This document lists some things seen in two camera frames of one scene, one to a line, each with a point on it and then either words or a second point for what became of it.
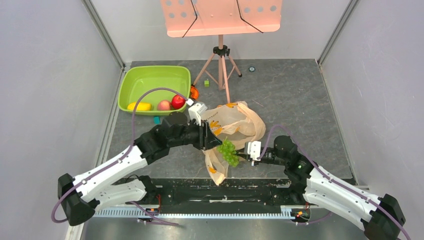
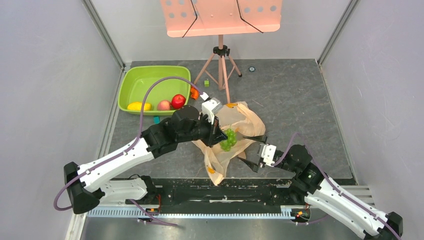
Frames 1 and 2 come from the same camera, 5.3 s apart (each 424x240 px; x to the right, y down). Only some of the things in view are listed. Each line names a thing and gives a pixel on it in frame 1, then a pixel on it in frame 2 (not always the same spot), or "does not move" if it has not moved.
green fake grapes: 229,154 to 225,145
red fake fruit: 178,102 does not move
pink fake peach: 164,105 does not move
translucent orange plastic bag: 240,123 does not move
